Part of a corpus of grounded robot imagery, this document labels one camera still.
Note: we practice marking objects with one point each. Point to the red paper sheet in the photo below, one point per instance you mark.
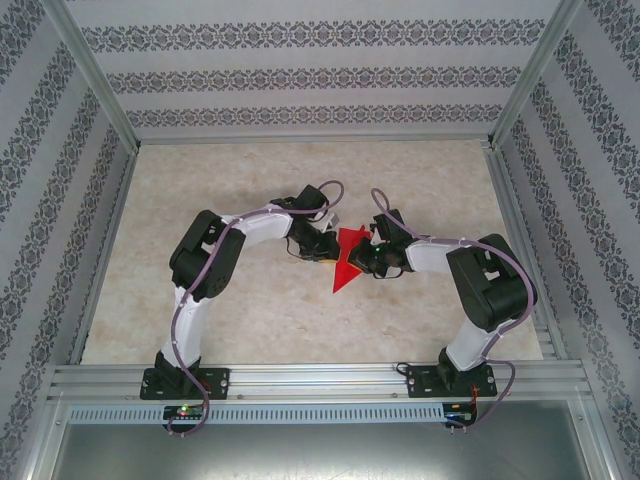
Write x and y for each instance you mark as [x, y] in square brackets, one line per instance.
[342, 270]

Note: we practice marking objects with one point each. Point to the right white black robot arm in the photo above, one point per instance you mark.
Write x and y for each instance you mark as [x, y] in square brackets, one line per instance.
[495, 290]

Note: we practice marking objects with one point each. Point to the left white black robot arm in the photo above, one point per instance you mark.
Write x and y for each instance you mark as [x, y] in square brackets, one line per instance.
[205, 260]

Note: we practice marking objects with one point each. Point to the grey metal shelf panel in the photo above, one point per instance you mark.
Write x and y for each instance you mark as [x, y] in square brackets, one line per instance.
[320, 455]

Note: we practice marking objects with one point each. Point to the aluminium back floor rail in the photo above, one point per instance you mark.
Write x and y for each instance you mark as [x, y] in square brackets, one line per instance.
[310, 139]

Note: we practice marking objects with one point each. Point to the wide aluminium mounting rail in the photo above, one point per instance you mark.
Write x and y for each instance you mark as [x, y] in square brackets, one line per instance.
[310, 380]

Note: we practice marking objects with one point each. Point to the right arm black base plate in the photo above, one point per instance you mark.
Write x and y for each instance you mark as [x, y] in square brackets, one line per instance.
[417, 382]

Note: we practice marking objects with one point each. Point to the aluminium side floor rail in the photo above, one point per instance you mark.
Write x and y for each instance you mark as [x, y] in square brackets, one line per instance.
[525, 250]
[107, 250]

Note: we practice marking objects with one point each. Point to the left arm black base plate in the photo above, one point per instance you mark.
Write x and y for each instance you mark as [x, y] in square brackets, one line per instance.
[220, 382]

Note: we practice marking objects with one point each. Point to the aluminium frame post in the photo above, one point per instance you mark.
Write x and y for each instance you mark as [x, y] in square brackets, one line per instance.
[95, 75]
[535, 70]

